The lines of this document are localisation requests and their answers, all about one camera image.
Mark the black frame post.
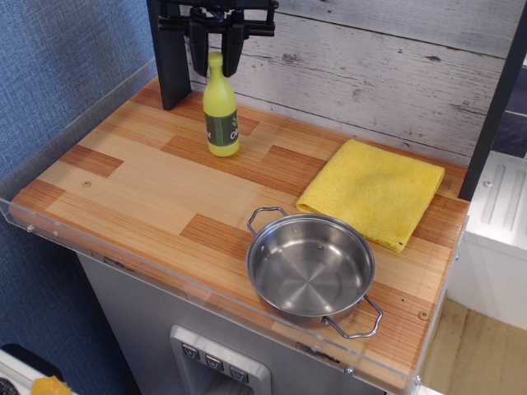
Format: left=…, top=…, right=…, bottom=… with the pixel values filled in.
left=147, top=0, right=192, bottom=110
left=458, top=1, right=526, bottom=202

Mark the clear acrylic table guard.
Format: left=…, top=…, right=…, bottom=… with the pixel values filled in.
left=0, top=63, right=470, bottom=392

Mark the stainless steel pot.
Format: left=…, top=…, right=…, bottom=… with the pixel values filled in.
left=246, top=207, right=384, bottom=340

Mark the yellow folded towel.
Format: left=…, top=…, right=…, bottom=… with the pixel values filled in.
left=296, top=140, right=445, bottom=253

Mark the black right frame post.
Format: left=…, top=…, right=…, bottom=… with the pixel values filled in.
left=458, top=1, right=526, bottom=202

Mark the silver dispenser button panel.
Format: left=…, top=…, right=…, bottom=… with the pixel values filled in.
left=170, top=324, right=272, bottom=394

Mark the black left frame post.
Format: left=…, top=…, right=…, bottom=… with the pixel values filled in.
left=147, top=0, right=192, bottom=110

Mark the white toy sink unit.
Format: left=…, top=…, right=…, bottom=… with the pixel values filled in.
left=446, top=151, right=526, bottom=329

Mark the grey toy fridge cabinet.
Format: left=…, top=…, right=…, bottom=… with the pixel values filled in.
left=80, top=255, right=384, bottom=394

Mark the yellow olive oil bottle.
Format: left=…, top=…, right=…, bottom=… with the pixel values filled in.
left=203, top=52, right=240, bottom=157

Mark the yellow black object corner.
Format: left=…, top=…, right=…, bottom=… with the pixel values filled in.
left=0, top=373, right=75, bottom=395

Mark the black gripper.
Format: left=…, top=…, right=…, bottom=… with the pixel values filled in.
left=158, top=1, right=278, bottom=77

